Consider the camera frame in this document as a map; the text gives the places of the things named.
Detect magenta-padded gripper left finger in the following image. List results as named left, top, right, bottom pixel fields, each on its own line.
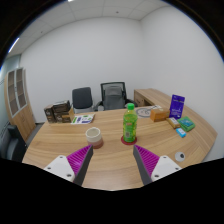
left=43, top=144, right=94, bottom=186

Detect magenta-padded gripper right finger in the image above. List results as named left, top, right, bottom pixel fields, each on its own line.
left=133, top=144, right=183, bottom=186

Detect green drink bottle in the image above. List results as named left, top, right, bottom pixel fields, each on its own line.
left=122, top=102, right=139, bottom=144

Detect small light blue box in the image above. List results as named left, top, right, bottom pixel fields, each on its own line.
left=175, top=127, right=187, bottom=138

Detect small tan box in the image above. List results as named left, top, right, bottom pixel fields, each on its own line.
left=165, top=116, right=181, bottom=130

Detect white and brown ribbed cup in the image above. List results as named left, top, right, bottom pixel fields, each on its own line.
left=85, top=126, right=104, bottom=150

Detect flat round red coaster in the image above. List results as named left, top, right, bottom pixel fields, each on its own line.
left=120, top=134, right=138, bottom=146

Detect green flat box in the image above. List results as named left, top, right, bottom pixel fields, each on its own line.
left=177, top=115, right=196, bottom=132

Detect small orange-brown box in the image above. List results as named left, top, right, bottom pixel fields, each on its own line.
left=149, top=107, right=170, bottom=123

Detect white leaflet with coloured print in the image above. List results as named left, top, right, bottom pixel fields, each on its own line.
left=70, top=113, right=96, bottom=125

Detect brown printed carton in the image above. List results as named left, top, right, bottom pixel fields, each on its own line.
left=43, top=104, right=56, bottom=124

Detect dark leather sofa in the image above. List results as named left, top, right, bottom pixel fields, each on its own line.
left=0, top=124, right=28, bottom=163

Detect white sheet with round print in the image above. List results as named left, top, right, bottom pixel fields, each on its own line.
left=135, top=105, right=163, bottom=119

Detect black flat box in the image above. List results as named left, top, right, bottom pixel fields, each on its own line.
left=52, top=100, right=72, bottom=114

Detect purple standing card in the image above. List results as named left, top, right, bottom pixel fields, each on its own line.
left=169, top=93, right=186, bottom=120

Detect wooden shelf cabinet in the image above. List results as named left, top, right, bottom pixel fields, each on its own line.
left=3, top=67, right=37, bottom=141

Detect black padded office chair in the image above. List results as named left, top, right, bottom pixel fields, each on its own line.
left=71, top=86, right=95, bottom=114

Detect black mesh office chair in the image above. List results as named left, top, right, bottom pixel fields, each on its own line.
left=94, top=81, right=138, bottom=112

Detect long ceiling light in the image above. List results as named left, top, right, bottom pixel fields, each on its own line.
left=7, top=37, right=20, bottom=54

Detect round grey cable grommet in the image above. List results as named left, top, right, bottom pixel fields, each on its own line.
left=174, top=151, right=186, bottom=163

